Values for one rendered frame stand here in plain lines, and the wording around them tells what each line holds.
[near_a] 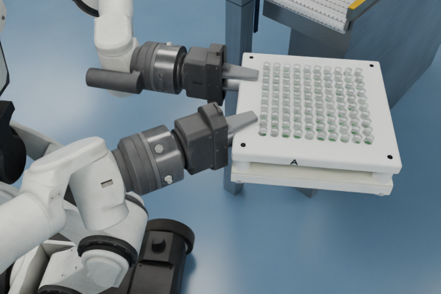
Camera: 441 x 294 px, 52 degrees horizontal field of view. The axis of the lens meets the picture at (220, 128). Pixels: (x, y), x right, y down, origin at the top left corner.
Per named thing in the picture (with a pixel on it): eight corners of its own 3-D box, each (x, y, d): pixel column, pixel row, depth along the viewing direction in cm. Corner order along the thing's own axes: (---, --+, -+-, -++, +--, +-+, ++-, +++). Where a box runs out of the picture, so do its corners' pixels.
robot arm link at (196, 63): (230, 30, 79) (164, 21, 81) (216, 63, 72) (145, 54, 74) (230, 85, 88) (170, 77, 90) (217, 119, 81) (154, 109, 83)
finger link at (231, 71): (256, 83, 77) (220, 77, 78) (259, 71, 79) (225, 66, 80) (256, 75, 76) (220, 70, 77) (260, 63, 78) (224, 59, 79)
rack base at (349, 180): (369, 90, 86) (373, 80, 85) (389, 195, 69) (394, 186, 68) (241, 81, 88) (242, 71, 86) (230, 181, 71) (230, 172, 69)
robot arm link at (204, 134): (205, 86, 68) (130, 111, 65) (235, 126, 62) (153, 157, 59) (209, 142, 77) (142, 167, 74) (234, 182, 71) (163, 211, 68)
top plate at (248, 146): (376, 69, 83) (379, 60, 81) (399, 175, 66) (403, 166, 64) (242, 60, 84) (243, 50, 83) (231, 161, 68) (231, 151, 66)
